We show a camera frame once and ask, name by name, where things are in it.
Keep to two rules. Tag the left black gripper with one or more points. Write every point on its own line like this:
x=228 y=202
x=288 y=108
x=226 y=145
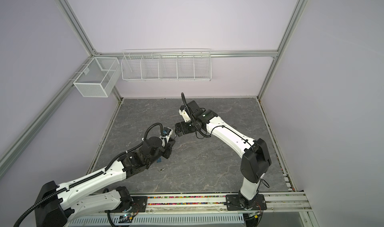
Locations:
x=168 y=149

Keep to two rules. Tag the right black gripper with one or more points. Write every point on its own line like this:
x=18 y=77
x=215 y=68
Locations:
x=178 y=127

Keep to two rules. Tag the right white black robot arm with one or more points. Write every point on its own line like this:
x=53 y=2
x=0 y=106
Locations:
x=254 y=154

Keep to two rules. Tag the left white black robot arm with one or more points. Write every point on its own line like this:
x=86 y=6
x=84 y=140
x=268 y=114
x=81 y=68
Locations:
x=56 y=204

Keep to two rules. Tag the white mesh box basket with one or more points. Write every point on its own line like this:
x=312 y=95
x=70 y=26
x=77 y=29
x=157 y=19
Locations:
x=99 y=77

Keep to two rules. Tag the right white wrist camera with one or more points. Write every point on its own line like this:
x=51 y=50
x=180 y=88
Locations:
x=185 y=113

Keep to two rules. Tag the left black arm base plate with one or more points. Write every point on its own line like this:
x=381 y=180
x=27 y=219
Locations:
x=137 y=204

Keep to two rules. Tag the white wire shelf basket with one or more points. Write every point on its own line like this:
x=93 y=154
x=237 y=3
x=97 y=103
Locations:
x=166 y=65

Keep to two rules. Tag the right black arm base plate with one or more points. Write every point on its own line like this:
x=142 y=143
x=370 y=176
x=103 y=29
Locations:
x=236 y=202

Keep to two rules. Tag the white vented cable duct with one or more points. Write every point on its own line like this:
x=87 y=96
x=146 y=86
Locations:
x=158 y=220

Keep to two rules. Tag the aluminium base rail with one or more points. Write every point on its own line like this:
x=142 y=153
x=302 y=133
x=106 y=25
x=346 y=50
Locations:
x=177 y=204

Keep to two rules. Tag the aluminium enclosure frame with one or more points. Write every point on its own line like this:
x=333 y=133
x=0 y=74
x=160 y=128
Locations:
x=34 y=127

